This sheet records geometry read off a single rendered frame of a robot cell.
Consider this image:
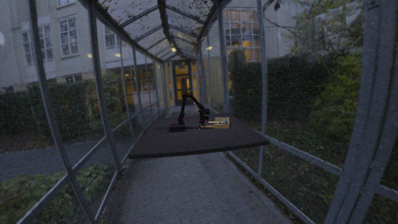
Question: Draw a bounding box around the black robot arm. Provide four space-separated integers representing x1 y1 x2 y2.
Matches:
177 94 210 125

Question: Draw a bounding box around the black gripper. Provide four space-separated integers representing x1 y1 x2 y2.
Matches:
199 115 205 126

